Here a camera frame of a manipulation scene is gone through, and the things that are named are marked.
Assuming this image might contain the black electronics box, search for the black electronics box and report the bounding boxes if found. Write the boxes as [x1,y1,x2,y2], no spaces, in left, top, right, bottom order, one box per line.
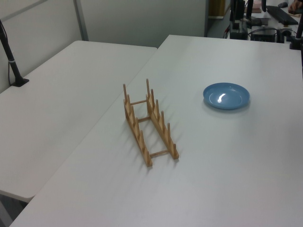
[228,20,248,40]

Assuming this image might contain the black cable along pole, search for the black cable along pole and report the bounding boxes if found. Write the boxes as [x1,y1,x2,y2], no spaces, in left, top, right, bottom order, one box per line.
[5,61,13,87]

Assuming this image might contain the person's bare hand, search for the person's bare hand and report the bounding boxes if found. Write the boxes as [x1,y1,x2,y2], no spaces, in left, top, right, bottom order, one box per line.
[288,0,303,14]

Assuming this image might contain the black flat device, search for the black flat device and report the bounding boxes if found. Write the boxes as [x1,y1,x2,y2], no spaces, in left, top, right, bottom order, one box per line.
[250,28,278,42]

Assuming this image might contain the black monitor stand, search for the black monitor stand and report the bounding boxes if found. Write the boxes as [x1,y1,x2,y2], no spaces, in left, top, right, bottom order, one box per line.
[230,0,246,22]

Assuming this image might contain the wooden plate rack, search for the wooden plate rack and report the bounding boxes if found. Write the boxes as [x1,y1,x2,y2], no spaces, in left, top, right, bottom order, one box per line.
[122,79,180,168]

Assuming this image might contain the black keyboard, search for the black keyboard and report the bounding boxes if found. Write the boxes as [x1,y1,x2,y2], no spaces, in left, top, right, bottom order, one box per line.
[266,5,299,26]

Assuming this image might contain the black camera pole with base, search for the black camera pole with base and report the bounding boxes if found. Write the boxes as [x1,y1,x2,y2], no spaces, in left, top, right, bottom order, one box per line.
[0,18,30,87]

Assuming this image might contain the tan cardboard board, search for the tan cardboard board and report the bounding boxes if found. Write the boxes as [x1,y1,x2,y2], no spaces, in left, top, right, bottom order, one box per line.
[216,0,232,17]

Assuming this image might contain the blue plate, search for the blue plate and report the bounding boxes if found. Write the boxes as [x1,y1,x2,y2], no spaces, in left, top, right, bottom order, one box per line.
[203,82,250,111]

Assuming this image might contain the pink box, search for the pink box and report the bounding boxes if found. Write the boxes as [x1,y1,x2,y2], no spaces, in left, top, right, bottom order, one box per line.
[250,0,262,12]

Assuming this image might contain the black pole with table clamp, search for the black pole with table clamp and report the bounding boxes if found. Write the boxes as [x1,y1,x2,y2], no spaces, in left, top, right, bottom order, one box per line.
[289,16,303,50]

